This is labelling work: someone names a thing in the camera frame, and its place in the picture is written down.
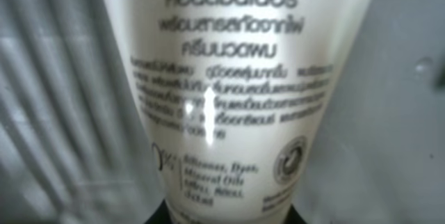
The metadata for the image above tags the white cream tube gold cap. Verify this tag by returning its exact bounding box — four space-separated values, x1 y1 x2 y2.
104 0 371 223

